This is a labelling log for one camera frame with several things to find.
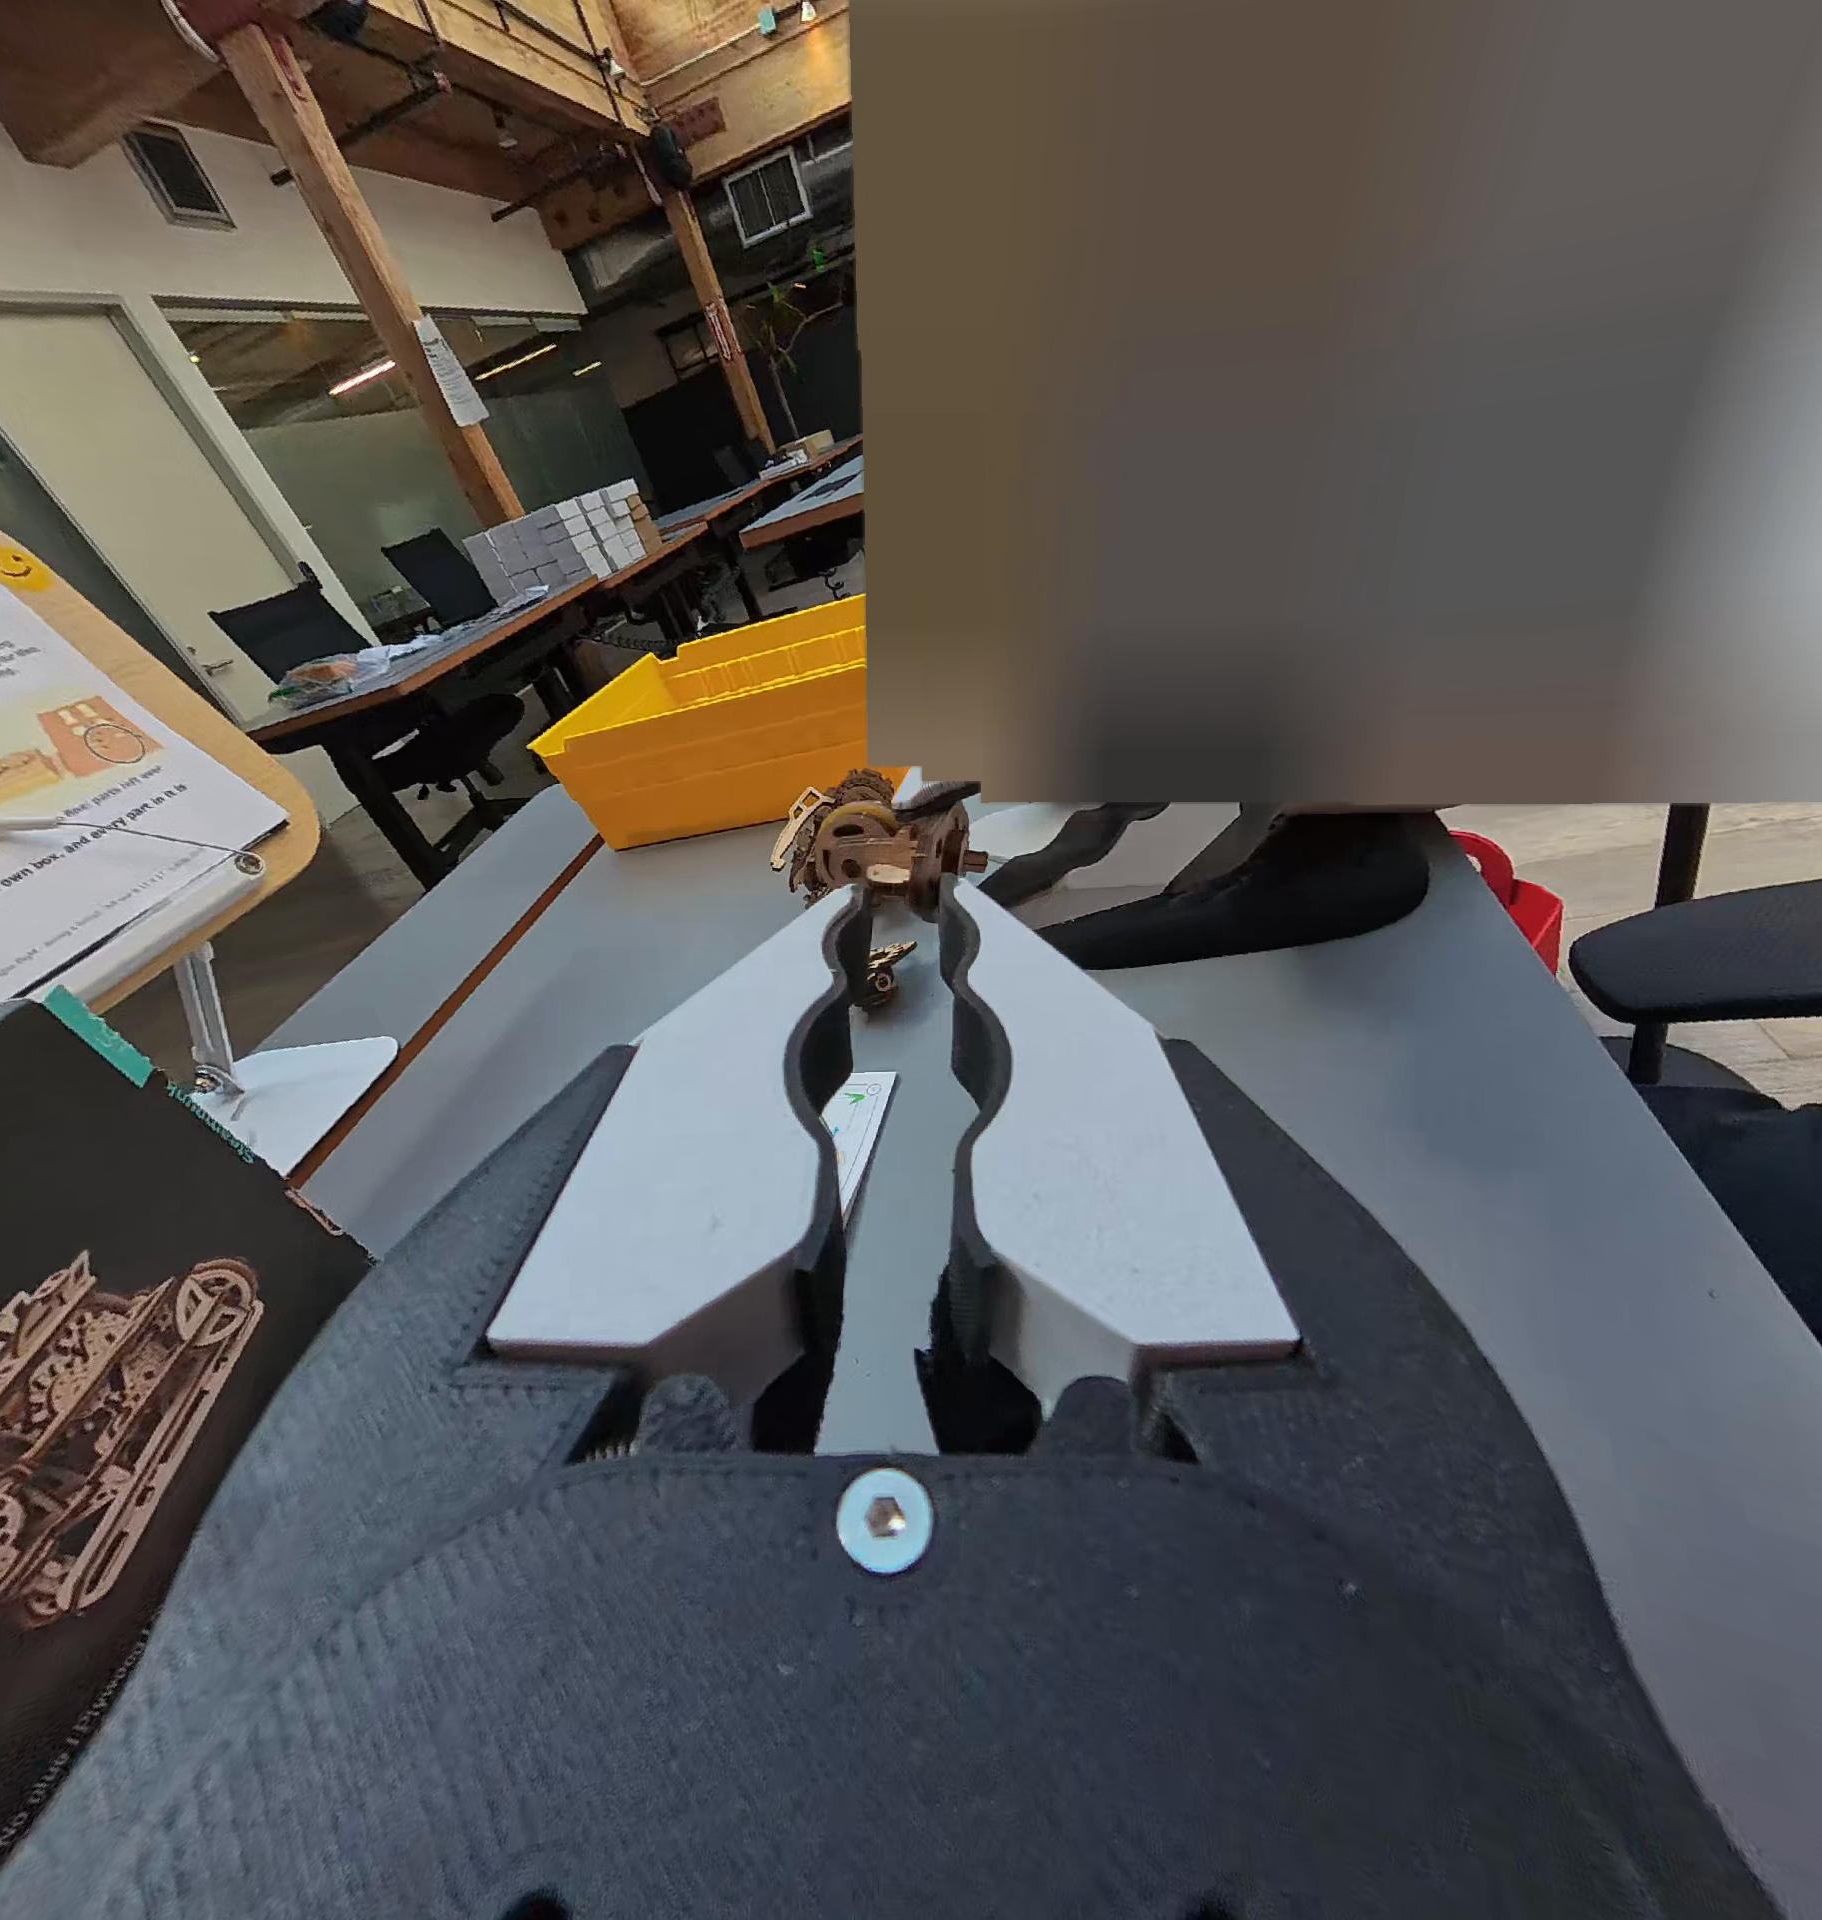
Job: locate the small wooden model assembly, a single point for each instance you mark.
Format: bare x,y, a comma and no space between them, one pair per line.
926,856

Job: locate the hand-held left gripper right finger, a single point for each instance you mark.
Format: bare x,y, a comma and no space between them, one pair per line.
1137,1183

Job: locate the black model kit box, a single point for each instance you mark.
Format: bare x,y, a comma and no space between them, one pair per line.
101,1200

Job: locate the large wooden model frame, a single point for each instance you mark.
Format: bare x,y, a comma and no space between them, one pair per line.
793,844

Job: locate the open instruction booklet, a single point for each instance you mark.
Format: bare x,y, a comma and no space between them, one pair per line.
865,1123

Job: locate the wooden pillar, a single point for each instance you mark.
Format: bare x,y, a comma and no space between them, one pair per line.
357,268

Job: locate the small wooden gear assembly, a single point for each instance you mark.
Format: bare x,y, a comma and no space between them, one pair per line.
884,978

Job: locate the dark background desk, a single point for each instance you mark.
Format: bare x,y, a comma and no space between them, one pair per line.
445,664

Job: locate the stack of white boxes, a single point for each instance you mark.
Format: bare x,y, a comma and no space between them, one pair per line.
548,541

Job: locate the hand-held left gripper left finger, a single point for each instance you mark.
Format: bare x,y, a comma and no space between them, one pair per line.
669,1183

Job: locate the instruction sign stand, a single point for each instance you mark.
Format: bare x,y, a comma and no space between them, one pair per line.
70,778

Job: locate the yellow plastic bin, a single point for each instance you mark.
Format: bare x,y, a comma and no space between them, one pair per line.
669,765

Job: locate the grey desk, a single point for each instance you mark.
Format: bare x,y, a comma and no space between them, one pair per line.
1376,1079

